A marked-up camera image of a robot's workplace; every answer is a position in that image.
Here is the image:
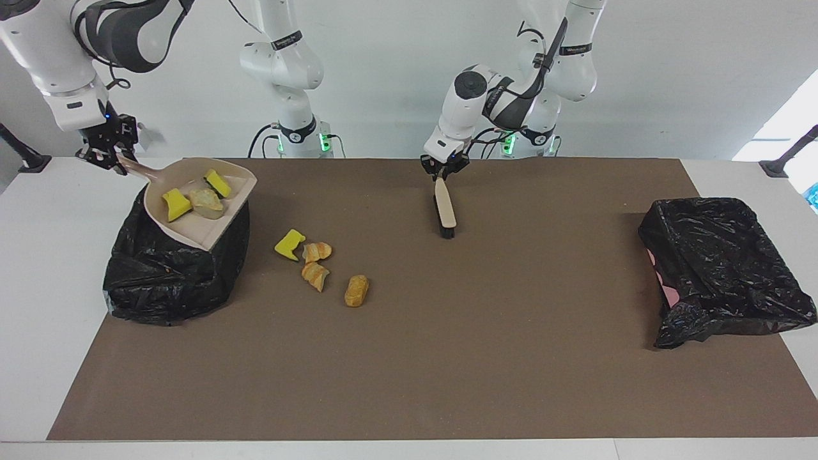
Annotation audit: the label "brown table mat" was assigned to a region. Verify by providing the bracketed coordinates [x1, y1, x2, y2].
[46, 158, 818, 441]

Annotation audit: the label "beige hand brush black bristles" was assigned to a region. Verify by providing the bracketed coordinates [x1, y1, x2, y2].
[433, 178, 458, 240]

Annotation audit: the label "beige plastic dustpan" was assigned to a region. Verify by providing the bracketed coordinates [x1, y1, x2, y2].
[115, 153, 258, 251]

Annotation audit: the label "pale sliced bread loaf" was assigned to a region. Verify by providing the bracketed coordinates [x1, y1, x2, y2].
[189, 187, 226, 220]

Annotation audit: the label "large yellow sponge piece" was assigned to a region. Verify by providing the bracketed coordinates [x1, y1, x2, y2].
[204, 169, 233, 199]

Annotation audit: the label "pink bin with black bag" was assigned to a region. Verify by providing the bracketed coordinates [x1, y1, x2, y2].
[638, 197, 818, 349]

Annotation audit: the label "black left base cable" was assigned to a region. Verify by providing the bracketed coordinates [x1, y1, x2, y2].
[470, 126, 531, 159]

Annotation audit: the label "golden brown bread roll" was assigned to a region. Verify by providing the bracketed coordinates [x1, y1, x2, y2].
[344, 275, 370, 308]

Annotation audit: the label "black base cable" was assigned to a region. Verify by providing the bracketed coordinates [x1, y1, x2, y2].
[470, 126, 531, 159]
[248, 123, 282, 158]

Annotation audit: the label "small yellow sponge piece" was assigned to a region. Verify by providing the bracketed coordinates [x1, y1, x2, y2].
[162, 189, 192, 223]

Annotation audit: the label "black right base cable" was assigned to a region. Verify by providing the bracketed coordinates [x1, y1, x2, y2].
[248, 123, 282, 158]

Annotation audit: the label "notched yellow sponge piece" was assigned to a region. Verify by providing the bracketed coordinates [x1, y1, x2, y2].
[274, 229, 307, 262]

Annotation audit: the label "bin lined with black bag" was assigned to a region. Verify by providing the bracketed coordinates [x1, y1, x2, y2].
[102, 171, 251, 326]

